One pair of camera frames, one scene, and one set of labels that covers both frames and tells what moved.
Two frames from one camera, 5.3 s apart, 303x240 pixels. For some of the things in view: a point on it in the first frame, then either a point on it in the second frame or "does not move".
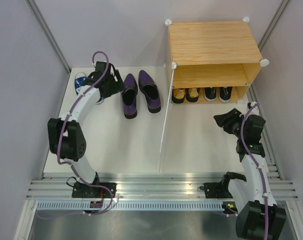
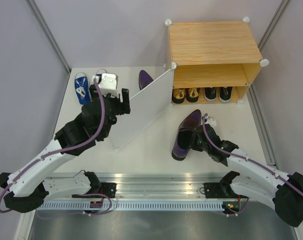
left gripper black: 118,85 -> 126,107
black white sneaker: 210,93 does not move
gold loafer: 178,95 does not move
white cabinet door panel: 171,79 -> 145,107
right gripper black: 226,119 -> 193,145
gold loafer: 192,94 does not move
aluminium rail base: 134,185 does not move
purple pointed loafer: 128,94 -> 185,133
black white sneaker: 225,93 does not move
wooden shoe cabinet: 213,62 does not move
